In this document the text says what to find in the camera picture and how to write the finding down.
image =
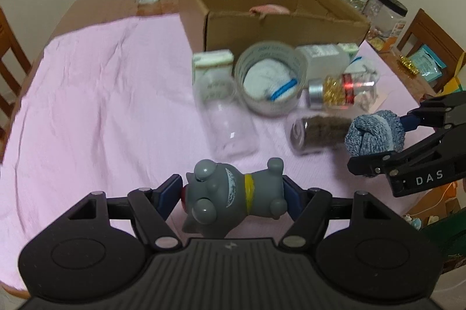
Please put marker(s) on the brown cardboard box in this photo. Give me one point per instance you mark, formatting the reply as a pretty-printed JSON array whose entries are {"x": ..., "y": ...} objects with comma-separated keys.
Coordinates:
[{"x": 228, "y": 25}]

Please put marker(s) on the pink cloth mat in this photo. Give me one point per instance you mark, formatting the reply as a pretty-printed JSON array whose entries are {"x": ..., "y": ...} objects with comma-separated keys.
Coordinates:
[{"x": 110, "y": 109}]

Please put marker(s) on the wooden chair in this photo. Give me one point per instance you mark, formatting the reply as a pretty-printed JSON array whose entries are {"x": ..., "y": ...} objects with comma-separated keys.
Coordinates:
[
  {"x": 9, "y": 43},
  {"x": 424, "y": 31}
]

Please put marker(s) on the wooden chair at left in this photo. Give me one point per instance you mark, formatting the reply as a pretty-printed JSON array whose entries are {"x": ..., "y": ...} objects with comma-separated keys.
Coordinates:
[{"x": 9, "y": 43}]

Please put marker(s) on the green tissue pack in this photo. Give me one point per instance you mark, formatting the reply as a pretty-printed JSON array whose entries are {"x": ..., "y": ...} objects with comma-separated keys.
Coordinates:
[
  {"x": 211, "y": 60},
  {"x": 351, "y": 49}
]

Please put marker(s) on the blue grey sock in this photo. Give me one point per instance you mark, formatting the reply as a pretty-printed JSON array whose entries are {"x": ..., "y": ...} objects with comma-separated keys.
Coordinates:
[{"x": 375, "y": 133}]

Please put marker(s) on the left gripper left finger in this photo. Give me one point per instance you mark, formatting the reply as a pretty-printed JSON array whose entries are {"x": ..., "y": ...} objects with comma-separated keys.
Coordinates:
[{"x": 150, "y": 209}]

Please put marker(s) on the gold ornament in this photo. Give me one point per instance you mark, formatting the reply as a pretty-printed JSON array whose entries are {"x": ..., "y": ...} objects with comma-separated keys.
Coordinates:
[{"x": 408, "y": 64}]

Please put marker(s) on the black lid plastic jar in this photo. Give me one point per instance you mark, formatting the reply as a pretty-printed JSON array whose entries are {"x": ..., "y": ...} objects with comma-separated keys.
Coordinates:
[{"x": 387, "y": 20}]

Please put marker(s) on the jar with gold beads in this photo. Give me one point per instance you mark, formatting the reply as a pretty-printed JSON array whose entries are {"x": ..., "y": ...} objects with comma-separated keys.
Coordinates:
[{"x": 342, "y": 91}]

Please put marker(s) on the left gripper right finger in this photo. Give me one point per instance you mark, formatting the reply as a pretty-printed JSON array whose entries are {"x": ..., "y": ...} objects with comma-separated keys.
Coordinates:
[{"x": 309, "y": 210}]

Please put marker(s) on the wooden chair at right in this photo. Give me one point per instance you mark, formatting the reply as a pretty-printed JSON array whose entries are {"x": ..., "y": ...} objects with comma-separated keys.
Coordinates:
[{"x": 424, "y": 31}]

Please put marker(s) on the jar with brown contents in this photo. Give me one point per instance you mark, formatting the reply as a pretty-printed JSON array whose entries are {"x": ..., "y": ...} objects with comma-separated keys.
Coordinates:
[{"x": 317, "y": 132}]

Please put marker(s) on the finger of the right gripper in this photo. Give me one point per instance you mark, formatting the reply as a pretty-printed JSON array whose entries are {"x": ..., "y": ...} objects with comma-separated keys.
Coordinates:
[
  {"x": 437, "y": 112},
  {"x": 375, "y": 164}
]

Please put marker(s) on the grey cat figurine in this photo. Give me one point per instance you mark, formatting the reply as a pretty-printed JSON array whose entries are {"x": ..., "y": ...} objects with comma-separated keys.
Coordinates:
[{"x": 218, "y": 197}]

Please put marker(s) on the white sock blue trim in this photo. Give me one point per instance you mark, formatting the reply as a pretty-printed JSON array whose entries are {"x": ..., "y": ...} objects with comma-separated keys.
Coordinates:
[{"x": 270, "y": 80}]

